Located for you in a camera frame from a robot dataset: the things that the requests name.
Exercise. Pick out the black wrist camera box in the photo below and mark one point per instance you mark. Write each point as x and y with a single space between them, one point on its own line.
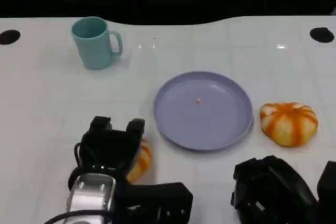
327 192
155 203

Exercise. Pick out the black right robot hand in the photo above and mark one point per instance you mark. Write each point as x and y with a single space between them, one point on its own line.
275 190

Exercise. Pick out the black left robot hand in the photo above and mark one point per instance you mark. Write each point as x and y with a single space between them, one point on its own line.
107 148

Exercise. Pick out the black table grommet hole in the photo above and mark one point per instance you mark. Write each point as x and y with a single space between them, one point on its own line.
9 37
321 34

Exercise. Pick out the pale green mug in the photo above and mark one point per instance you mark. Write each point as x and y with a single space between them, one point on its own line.
92 43

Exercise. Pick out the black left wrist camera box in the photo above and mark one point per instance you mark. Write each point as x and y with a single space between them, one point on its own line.
155 203

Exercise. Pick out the lilac plate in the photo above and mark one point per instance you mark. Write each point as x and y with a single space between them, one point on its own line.
203 111

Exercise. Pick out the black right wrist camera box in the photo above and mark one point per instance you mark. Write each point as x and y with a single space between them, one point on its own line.
327 192

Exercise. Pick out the small orange crumb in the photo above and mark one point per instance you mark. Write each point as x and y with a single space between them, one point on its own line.
198 100

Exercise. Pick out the orange white toy bread roll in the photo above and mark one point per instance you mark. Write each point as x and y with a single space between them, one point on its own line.
140 161
288 124

